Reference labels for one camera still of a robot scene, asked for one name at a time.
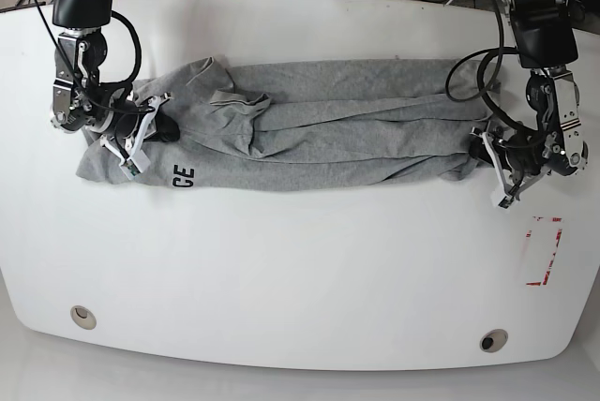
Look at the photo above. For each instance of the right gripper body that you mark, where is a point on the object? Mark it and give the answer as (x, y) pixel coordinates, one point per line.
(134, 126)

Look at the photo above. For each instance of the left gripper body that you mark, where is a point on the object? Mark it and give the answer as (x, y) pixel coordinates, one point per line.
(516, 165)

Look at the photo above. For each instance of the grey t-shirt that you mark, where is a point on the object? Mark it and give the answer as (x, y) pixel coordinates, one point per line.
(314, 125)

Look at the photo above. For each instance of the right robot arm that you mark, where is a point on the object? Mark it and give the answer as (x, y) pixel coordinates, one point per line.
(81, 100)

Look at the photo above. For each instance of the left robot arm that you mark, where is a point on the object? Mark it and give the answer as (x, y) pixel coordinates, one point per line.
(545, 45)

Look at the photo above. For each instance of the red tape rectangle marking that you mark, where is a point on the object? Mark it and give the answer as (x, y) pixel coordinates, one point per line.
(541, 244)

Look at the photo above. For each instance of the right table grommet hole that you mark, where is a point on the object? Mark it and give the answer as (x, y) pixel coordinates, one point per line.
(493, 341)

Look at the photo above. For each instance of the table grommet hole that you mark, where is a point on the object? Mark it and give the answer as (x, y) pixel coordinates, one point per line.
(83, 317)
(493, 341)

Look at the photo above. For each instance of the left table grommet hole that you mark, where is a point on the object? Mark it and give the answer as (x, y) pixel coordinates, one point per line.
(83, 317)

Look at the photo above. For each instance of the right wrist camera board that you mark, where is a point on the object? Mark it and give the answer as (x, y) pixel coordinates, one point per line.
(134, 165)

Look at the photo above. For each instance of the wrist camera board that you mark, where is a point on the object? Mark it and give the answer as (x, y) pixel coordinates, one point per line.
(501, 199)
(134, 165)

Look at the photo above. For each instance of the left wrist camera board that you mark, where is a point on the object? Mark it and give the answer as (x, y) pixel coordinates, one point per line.
(501, 199)

